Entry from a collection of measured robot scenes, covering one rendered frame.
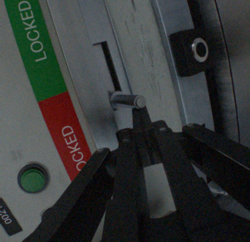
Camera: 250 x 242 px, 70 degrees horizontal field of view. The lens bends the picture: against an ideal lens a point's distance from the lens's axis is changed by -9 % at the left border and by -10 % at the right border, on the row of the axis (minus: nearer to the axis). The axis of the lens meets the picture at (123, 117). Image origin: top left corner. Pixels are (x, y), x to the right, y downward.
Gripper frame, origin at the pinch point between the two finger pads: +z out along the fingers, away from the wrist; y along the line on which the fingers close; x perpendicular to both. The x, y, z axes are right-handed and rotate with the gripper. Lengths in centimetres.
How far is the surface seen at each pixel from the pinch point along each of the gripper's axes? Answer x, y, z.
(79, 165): -3.3, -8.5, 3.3
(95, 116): 2.3, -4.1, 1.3
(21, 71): 8.7, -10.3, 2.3
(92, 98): 4.0, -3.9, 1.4
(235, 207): -22.3, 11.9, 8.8
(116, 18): 11.7, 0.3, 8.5
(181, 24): 9.3, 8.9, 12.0
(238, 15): 8.5, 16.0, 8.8
